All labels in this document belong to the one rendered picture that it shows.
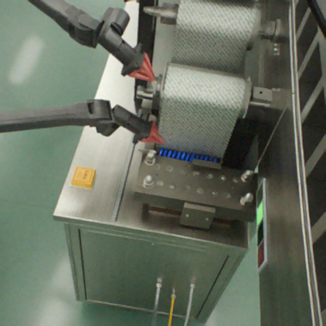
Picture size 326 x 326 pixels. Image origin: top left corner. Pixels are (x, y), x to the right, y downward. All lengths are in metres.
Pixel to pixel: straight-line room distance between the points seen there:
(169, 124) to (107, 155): 0.33
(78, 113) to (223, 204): 0.53
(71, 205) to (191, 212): 0.41
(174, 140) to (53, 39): 2.31
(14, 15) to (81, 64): 0.75
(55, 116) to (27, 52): 2.20
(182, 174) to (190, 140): 0.12
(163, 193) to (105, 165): 0.31
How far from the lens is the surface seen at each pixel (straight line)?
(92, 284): 1.92
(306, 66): 1.10
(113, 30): 1.25
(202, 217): 1.35
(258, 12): 1.42
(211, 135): 1.36
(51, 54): 3.42
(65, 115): 1.27
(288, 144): 1.04
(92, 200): 1.45
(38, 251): 2.39
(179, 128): 1.34
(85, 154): 1.57
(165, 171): 1.37
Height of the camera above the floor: 2.13
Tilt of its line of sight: 53 degrees down
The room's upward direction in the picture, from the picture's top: 10 degrees clockwise
